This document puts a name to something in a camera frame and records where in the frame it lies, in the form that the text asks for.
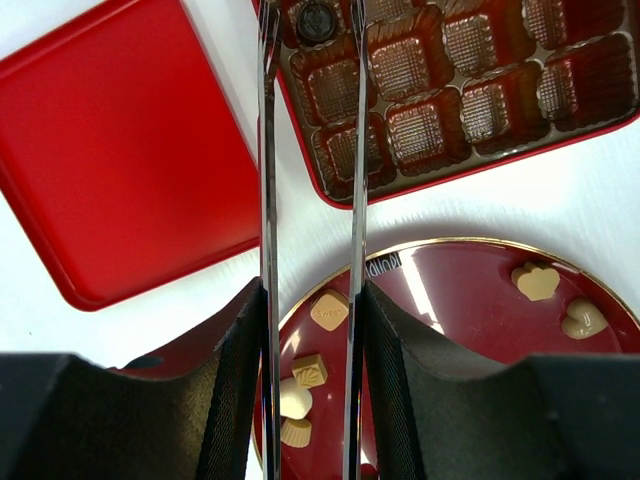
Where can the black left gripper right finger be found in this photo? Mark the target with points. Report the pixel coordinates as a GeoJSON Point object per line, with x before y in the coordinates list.
{"type": "Point", "coordinates": [441, 411]}

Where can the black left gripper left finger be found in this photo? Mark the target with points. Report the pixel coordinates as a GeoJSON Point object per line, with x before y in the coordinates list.
{"type": "Point", "coordinates": [183, 411]}

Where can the tan striped chocolate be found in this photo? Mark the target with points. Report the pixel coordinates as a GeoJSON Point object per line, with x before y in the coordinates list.
{"type": "Point", "coordinates": [309, 371]}

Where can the red tin lid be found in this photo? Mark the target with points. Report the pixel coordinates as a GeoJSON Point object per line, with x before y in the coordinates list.
{"type": "Point", "coordinates": [120, 155]}

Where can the red chocolate box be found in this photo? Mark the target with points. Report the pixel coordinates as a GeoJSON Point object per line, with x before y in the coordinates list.
{"type": "Point", "coordinates": [456, 87]}

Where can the metal tongs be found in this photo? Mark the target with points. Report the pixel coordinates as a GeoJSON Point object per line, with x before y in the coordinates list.
{"type": "Point", "coordinates": [268, 53]}

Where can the tan ridged chocolate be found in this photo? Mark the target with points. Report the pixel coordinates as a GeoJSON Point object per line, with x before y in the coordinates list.
{"type": "Point", "coordinates": [296, 433]}

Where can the white round chocolate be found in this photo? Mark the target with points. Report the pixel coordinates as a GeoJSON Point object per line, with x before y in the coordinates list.
{"type": "Point", "coordinates": [295, 401]}

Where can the tan square chocolate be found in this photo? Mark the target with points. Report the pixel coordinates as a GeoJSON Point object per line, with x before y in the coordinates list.
{"type": "Point", "coordinates": [329, 310]}

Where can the round red tray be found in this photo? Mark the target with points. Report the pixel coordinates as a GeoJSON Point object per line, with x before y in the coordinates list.
{"type": "Point", "coordinates": [462, 288]}

